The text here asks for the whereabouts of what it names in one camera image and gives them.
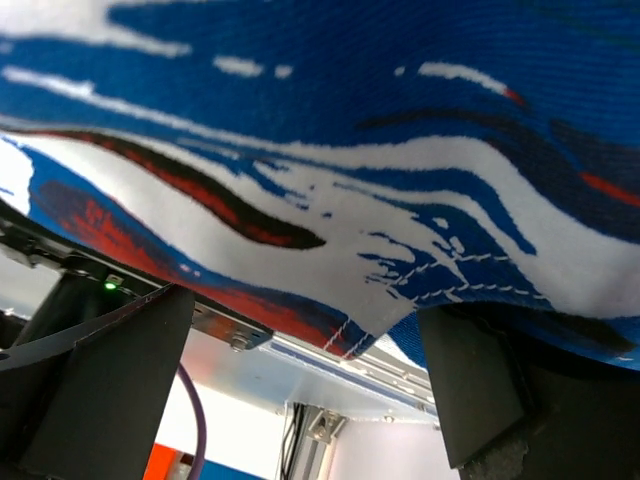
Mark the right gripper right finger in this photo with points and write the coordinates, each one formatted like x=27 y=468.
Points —
x=513 y=407

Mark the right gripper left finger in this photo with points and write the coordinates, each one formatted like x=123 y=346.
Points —
x=86 y=403

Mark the blue white patterned trousers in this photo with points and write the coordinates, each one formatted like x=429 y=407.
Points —
x=328 y=168

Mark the aluminium frame rail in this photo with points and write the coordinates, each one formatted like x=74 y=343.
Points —
x=236 y=356

